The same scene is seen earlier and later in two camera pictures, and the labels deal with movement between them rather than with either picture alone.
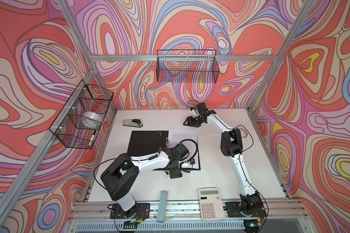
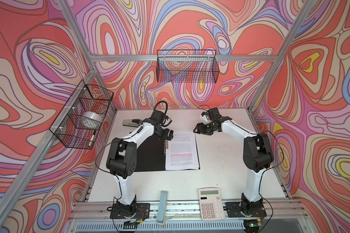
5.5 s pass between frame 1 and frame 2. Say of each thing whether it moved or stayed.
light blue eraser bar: stayed
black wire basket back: stayed
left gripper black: moved
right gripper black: moved
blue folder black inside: stayed
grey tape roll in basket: stayed
